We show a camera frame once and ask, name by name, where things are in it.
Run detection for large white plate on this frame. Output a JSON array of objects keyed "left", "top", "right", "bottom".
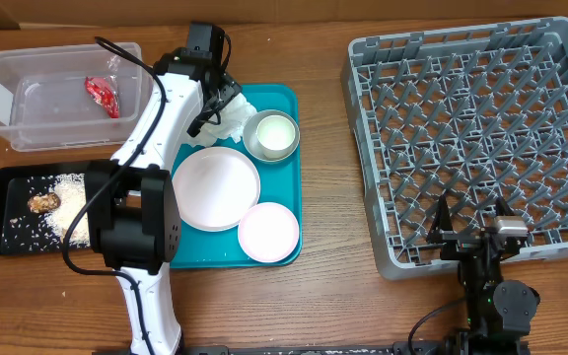
[{"left": 173, "top": 147, "right": 260, "bottom": 232}]

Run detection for teal serving tray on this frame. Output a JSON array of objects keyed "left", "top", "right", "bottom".
[{"left": 171, "top": 84, "right": 303, "bottom": 270}]

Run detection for white napkin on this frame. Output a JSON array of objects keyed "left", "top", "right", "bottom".
[{"left": 185, "top": 94, "right": 257, "bottom": 147}]

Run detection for brown food scrap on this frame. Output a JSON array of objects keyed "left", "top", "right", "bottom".
[{"left": 28, "top": 192, "right": 61, "bottom": 214}]

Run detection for small white plate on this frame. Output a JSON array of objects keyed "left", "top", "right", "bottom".
[{"left": 238, "top": 202, "right": 300, "bottom": 263}]

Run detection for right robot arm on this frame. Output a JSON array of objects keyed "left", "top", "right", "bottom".
[{"left": 427, "top": 196, "right": 540, "bottom": 354}]

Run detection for white paper cup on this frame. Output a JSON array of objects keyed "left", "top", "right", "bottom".
[{"left": 255, "top": 114, "right": 296, "bottom": 160}]

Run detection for black plastic tray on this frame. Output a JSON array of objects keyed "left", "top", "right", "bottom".
[{"left": 0, "top": 161, "right": 90, "bottom": 255}]

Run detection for grey dishwasher rack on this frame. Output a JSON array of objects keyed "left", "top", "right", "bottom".
[{"left": 341, "top": 17, "right": 568, "bottom": 280}]

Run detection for clear plastic storage bin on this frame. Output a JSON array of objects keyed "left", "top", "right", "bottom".
[{"left": 0, "top": 44, "right": 152, "bottom": 152}]

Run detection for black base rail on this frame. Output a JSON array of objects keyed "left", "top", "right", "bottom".
[{"left": 182, "top": 340, "right": 530, "bottom": 355}]

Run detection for red snack wrapper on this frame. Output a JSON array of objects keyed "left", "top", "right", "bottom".
[{"left": 84, "top": 76, "right": 120, "bottom": 119}]

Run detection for rice leftovers pile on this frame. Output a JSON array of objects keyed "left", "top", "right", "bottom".
[{"left": 2, "top": 174, "right": 86, "bottom": 254}]

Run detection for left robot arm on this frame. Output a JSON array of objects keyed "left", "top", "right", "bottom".
[{"left": 83, "top": 22, "right": 242, "bottom": 354}]

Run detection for grey metal bowl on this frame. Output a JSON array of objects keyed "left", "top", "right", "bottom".
[{"left": 243, "top": 109, "right": 300, "bottom": 163}]

